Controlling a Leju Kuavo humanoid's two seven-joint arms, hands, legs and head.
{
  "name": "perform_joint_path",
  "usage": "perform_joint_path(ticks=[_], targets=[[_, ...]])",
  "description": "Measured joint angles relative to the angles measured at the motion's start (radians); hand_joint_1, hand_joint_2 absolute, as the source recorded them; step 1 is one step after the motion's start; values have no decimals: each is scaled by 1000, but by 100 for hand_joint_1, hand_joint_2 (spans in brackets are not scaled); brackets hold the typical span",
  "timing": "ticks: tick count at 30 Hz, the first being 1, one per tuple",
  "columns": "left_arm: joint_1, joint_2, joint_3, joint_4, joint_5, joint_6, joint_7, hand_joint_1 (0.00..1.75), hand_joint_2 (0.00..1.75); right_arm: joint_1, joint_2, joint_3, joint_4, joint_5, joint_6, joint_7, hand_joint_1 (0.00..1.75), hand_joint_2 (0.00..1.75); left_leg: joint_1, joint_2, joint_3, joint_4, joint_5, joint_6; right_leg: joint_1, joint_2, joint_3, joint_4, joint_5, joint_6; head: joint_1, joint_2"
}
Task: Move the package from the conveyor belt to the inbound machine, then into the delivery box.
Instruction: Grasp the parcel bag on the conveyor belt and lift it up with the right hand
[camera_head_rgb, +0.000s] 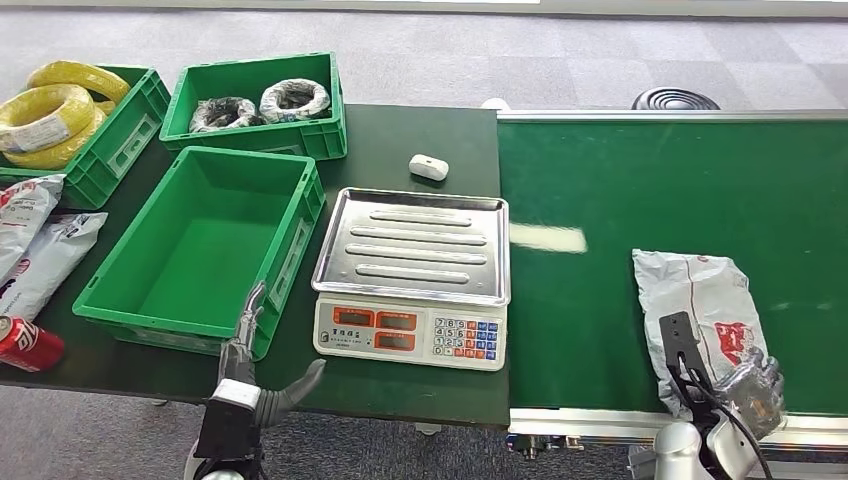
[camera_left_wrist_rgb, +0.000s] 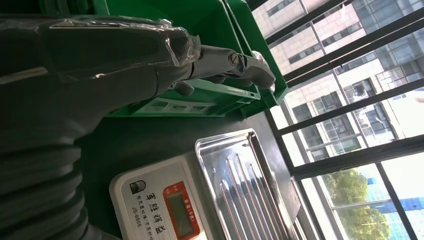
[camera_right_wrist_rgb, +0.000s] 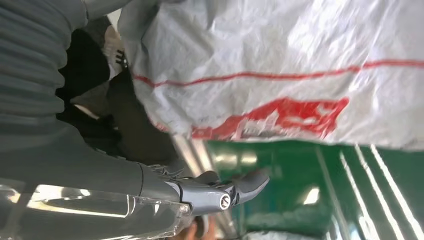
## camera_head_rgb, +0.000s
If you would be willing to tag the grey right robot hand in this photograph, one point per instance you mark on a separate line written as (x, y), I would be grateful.
(755, 391)

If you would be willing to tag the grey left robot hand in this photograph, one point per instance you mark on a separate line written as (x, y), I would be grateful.
(237, 361)

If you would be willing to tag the grey mailer package red print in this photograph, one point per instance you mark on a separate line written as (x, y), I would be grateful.
(696, 298)

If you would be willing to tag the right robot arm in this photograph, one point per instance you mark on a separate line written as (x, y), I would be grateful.
(676, 450)

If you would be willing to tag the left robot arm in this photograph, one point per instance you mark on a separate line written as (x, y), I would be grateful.
(222, 474)

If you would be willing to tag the green conveyor belt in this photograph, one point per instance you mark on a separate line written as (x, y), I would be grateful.
(662, 185)

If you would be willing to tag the large empty green crate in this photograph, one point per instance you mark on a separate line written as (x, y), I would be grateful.
(199, 265)

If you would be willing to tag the white electronic weighing scale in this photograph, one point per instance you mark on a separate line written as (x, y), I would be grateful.
(411, 265)

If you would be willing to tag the red soda can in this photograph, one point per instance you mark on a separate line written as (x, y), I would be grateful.
(30, 344)

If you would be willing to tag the grey mailer bag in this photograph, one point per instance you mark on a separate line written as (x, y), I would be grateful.
(46, 265)
(23, 218)

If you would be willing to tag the green crate with wrapped coils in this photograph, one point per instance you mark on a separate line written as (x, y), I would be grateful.
(265, 142)

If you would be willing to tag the green crate with yellow coils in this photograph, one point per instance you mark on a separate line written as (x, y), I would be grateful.
(119, 146)

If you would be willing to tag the small white plastic device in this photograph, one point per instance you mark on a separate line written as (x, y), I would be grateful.
(428, 167)

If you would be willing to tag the dark green table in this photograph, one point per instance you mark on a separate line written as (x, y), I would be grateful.
(411, 132)

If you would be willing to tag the black ribbed round object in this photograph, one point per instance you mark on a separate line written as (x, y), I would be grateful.
(674, 100)

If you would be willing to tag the small white round object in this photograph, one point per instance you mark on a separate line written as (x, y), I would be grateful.
(495, 104)

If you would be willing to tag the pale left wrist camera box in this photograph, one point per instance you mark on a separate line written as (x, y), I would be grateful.
(232, 411)

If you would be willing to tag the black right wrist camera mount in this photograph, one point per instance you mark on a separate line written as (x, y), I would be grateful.
(682, 338)

